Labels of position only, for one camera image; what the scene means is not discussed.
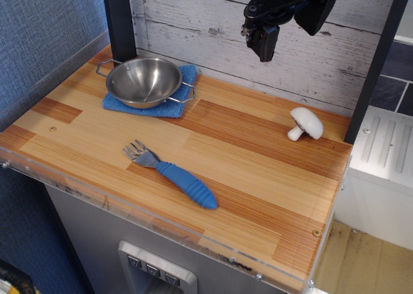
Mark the silver dispenser button panel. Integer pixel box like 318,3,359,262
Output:
117,240,198,293

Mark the blue microfiber cloth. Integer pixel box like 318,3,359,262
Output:
102,64,199,119

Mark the black vertical post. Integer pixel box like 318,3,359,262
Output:
344,0,408,144
104,0,137,62

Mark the white toy mushroom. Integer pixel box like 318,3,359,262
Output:
287,107,324,141

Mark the black right vertical post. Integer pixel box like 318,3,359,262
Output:
344,0,408,144

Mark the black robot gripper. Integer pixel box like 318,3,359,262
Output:
241,0,336,62

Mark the steel kadai with handles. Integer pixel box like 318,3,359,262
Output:
96,57,196,110

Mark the white toy sink unit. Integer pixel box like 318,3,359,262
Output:
334,106,412,249

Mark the blue handled metal fork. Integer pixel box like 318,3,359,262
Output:
123,139,218,210

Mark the black left vertical post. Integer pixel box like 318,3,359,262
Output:
104,0,137,62

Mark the clear acrylic table guard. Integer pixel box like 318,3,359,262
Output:
0,147,353,291

